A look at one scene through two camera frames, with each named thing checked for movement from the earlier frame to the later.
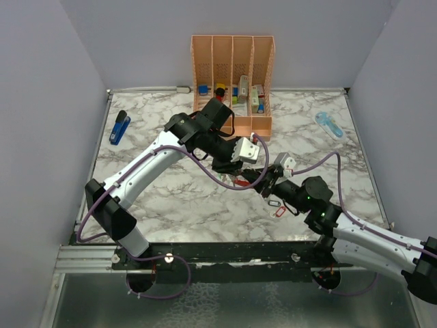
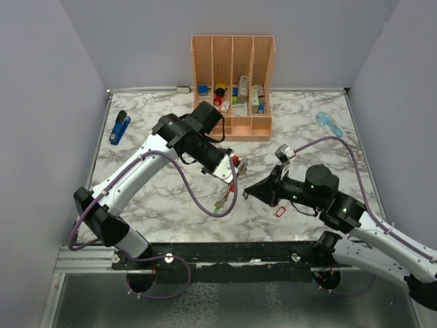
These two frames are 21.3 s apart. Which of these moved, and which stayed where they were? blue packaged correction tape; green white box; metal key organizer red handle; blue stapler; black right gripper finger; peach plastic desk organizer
Moved: metal key organizer red handle; black right gripper finger
Stayed: peach plastic desk organizer; blue stapler; blue packaged correction tape; green white box
